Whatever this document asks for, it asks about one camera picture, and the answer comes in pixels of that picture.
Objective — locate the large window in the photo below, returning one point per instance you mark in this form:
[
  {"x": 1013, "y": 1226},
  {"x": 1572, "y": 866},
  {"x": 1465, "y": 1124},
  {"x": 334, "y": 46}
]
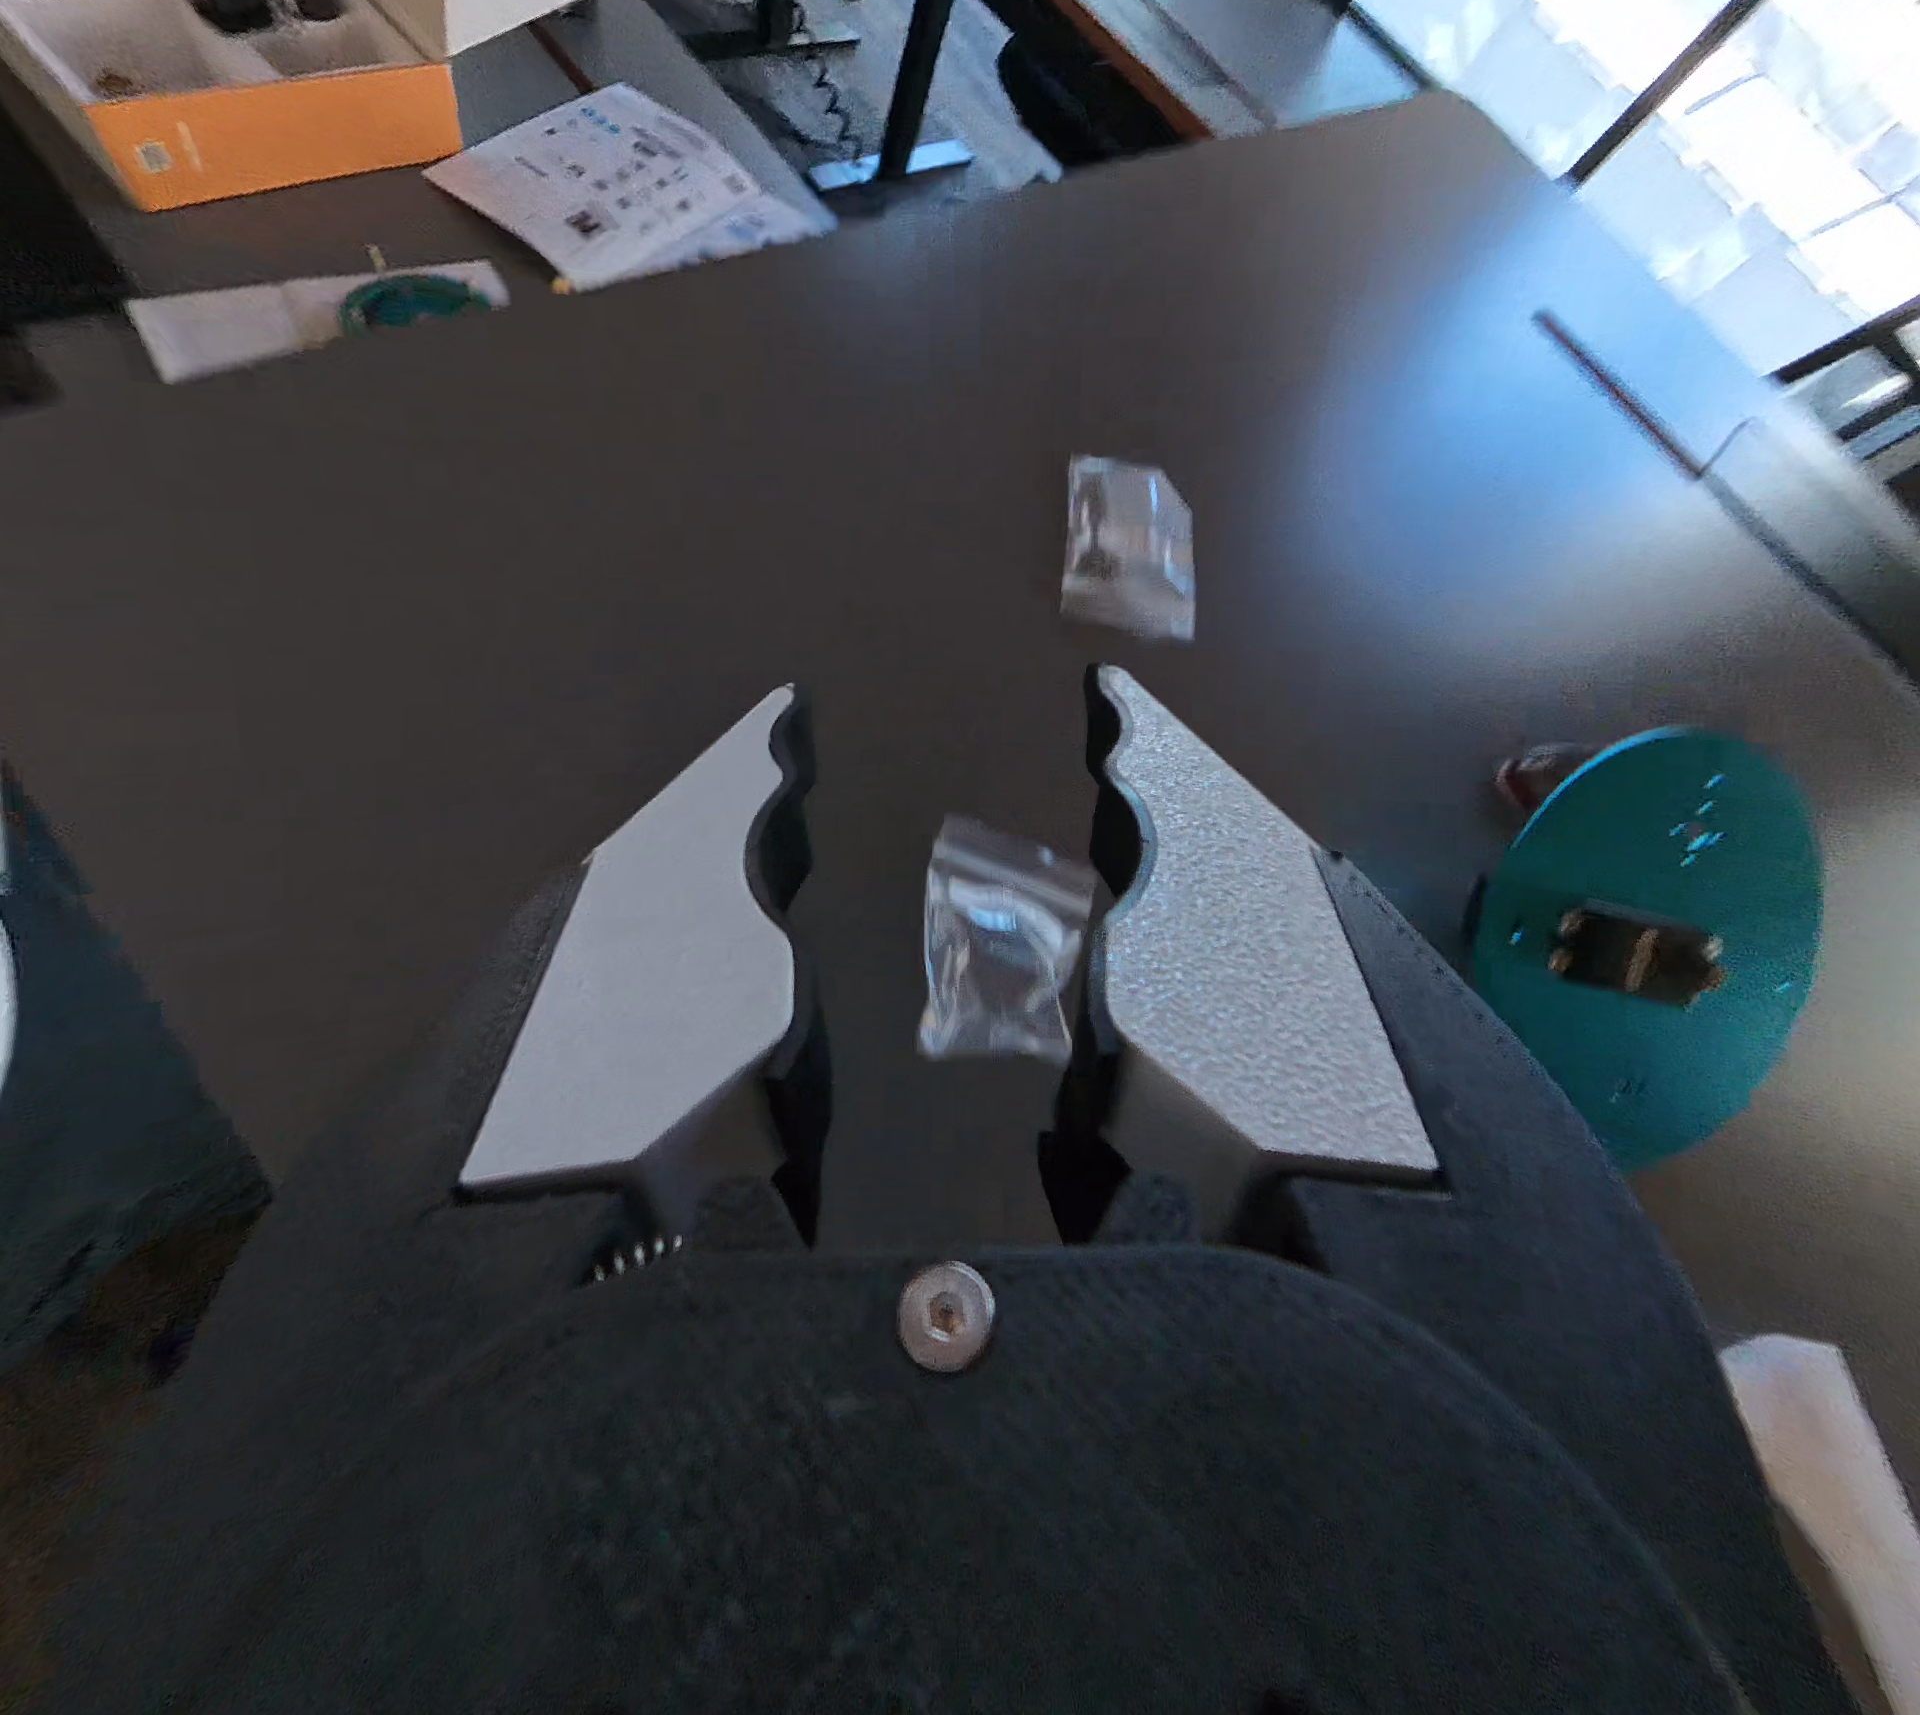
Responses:
[{"x": 1681, "y": 6}]

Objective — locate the dark grey desk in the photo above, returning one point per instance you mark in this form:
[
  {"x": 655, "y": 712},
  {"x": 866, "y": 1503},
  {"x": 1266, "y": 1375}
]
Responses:
[{"x": 600, "y": 546}]

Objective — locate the white foam sheet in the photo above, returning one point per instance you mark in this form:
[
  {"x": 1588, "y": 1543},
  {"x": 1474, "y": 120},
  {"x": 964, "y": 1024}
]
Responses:
[{"x": 226, "y": 326}]

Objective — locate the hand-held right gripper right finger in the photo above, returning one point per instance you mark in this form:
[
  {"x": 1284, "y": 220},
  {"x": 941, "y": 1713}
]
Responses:
[{"x": 1261, "y": 996}]

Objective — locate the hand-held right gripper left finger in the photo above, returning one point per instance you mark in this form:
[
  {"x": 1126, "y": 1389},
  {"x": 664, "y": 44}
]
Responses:
[{"x": 646, "y": 1026}]

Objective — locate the clear small parts bag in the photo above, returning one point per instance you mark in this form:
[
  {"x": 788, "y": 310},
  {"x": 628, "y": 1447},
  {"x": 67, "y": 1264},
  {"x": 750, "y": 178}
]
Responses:
[
  {"x": 1129, "y": 546},
  {"x": 1007, "y": 952}
]

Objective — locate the blue round plate with cutout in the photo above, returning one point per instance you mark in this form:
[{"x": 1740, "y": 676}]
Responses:
[{"x": 1697, "y": 1026}]

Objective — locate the blue round metal base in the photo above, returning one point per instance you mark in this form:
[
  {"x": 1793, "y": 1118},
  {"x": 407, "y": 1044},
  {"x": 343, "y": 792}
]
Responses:
[{"x": 415, "y": 306}]

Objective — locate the black office chair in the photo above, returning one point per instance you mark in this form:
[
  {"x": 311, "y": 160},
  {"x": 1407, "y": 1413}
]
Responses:
[{"x": 107, "y": 1086}]

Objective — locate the white foam block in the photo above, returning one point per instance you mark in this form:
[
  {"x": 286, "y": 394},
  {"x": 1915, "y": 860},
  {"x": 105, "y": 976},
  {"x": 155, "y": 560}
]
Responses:
[{"x": 1831, "y": 1505}]

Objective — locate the orange cardboard box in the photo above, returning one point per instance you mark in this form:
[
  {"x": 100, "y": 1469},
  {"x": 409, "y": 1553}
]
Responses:
[{"x": 270, "y": 140}]

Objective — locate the small red part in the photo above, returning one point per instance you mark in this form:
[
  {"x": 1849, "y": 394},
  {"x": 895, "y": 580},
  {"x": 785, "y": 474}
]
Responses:
[{"x": 1536, "y": 776}]

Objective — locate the printed instruction booklet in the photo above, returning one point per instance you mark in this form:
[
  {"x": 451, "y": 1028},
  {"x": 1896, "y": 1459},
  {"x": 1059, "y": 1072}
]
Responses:
[{"x": 616, "y": 186}]

